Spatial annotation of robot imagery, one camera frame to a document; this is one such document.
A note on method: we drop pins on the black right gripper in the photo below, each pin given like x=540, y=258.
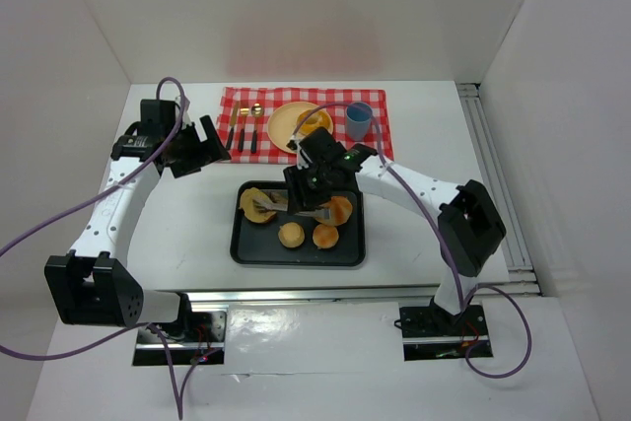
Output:
x=301, y=192

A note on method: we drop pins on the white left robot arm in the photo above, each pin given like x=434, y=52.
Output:
x=90, y=284

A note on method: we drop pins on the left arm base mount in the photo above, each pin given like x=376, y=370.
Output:
x=198, y=337

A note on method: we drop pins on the gold knife green handle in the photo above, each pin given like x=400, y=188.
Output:
x=232, y=123

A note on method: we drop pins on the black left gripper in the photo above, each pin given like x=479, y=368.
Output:
x=192, y=154

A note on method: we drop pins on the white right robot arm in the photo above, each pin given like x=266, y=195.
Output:
x=463, y=217

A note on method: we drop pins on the small round tan muffin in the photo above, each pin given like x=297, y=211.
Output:
x=291, y=235

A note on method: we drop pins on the aluminium rail at table edge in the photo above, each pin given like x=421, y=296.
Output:
x=314, y=295

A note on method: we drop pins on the gold spoon green handle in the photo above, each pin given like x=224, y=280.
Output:
x=257, y=113

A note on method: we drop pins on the black baking tray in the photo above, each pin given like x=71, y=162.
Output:
x=258, y=243

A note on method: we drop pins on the orange glazed donut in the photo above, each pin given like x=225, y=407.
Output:
x=309, y=122

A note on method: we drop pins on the blue cup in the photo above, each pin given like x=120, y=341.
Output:
x=358, y=118

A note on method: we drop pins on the brown bread slice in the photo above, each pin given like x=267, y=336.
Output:
x=249, y=200

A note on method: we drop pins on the red white checkered cloth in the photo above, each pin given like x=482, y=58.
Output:
x=272, y=98

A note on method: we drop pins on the small orange round bun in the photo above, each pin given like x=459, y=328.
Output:
x=325, y=237

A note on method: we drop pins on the metal serving tongs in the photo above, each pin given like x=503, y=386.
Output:
x=269, y=205

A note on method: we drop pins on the twisted orange white bun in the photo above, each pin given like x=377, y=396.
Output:
x=340, y=209

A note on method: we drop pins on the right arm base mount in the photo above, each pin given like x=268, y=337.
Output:
x=430, y=334

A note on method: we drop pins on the beige round plate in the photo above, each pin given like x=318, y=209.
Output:
x=283, y=122

